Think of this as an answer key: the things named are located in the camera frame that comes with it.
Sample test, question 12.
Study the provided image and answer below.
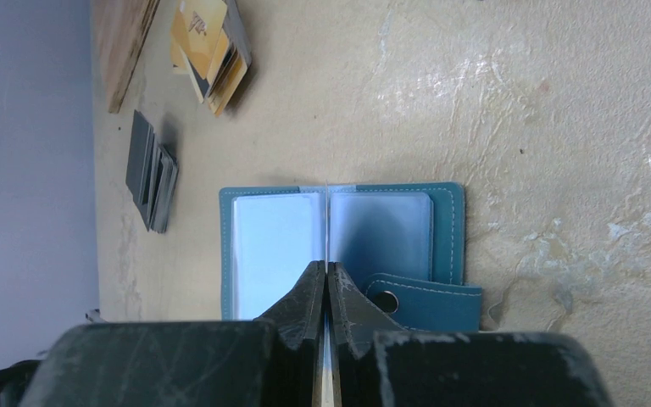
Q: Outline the gold credit card stack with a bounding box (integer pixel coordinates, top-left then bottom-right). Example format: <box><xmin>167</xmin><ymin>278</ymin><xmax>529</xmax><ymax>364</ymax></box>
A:
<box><xmin>170</xmin><ymin>0</ymin><xmax>252</xmax><ymax>117</ymax></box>

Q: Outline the black credit card stack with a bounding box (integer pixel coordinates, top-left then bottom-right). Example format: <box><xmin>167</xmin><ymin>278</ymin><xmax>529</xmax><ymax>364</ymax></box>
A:
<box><xmin>125</xmin><ymin>110</ymin><xmax>179</xmax><ymax>234</ymax></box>

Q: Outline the wooden board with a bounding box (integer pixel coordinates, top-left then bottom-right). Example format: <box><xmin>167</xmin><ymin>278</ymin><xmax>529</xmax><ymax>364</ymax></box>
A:
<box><xmin>92</xmin><ymin>0</ymin><xmax>159</xmax><ymax>114</ymax></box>

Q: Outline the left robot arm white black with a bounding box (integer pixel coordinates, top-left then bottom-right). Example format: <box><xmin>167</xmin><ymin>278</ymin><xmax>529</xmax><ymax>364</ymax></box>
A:
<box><xmin>0</xmin><ymin>360</ymin><xmax>42</xmax><ymax>407</ymax></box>

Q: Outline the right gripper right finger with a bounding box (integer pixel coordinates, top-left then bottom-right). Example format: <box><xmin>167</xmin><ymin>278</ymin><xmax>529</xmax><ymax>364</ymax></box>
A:
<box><xmin>326</xmin><ymin>263</ymin><xmax>613</xmax><ymax>406</ymax></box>

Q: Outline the blue card holder wallet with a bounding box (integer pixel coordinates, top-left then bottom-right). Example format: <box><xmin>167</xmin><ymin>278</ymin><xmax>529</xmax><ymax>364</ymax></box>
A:
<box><xmin>220</xmin><ymin>181</ymin><xmax>482</xmax><ymax>332</ymax></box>

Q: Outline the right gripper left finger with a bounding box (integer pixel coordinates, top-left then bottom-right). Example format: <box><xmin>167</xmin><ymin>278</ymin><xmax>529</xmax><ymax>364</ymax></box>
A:
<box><xmin>21</xmin><ymin>261</ymin><xmax>326</xmax><ymax>406</ymax></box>

